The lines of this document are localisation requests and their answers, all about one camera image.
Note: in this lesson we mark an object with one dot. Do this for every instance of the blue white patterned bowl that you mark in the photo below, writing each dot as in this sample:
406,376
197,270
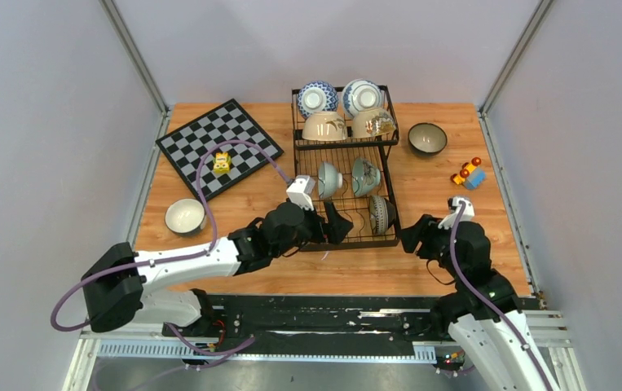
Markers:
381,214

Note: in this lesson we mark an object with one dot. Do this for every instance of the black wire dish rack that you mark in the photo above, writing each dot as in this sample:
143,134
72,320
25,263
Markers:
308,157

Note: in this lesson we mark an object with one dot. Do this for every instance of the blue white porcelain bowl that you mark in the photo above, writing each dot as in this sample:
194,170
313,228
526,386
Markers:
360,95

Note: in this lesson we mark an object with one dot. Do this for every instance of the teal white striped bowl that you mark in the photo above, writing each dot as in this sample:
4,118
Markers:
186,217

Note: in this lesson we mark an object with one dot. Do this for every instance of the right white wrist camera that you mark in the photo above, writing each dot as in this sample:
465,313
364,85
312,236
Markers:
460,207

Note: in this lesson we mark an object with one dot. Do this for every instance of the yellow toy block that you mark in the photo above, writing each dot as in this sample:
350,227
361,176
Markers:
222,163

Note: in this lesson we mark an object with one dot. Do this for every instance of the green floral bowl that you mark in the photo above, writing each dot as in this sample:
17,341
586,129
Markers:
365,177

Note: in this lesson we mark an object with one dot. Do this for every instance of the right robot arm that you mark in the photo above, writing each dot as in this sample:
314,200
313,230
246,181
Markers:
483,315

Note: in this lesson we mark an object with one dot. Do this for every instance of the pale green ribbed bowl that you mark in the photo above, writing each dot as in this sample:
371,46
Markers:
329,180

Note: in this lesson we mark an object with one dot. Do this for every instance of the black white chessboard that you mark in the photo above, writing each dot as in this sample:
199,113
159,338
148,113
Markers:
191,148

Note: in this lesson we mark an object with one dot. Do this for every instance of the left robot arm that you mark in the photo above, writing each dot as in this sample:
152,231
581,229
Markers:
128,287

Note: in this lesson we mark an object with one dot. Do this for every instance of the cream leaf bowl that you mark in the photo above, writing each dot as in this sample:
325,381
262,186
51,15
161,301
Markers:
325,126

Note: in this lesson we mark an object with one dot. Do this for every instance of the dark blue glazed bowl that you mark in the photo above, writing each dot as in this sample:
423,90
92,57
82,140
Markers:
427,139

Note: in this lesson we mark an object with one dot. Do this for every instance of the orange blue toy blocks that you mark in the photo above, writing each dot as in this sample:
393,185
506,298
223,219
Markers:
471,175

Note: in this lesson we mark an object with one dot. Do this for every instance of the blue diamond pattern bowl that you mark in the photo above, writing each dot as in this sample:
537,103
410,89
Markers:
317,96

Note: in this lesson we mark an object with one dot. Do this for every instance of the cream painted bowl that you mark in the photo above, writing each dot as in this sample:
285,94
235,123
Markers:
372,122

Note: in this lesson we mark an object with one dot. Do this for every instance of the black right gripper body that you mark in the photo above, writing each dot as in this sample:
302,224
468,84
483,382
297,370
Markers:
436,245

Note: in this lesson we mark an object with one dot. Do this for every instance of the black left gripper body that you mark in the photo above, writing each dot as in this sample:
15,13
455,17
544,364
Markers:
310,230

